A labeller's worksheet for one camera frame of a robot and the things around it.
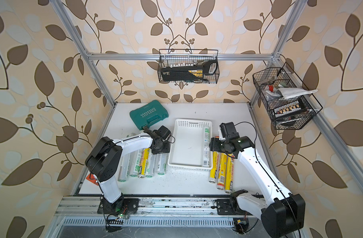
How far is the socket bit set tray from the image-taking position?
65 centimetres

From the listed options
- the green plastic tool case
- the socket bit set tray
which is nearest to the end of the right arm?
the socket bit set tray

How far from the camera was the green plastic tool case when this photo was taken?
107 centimetres
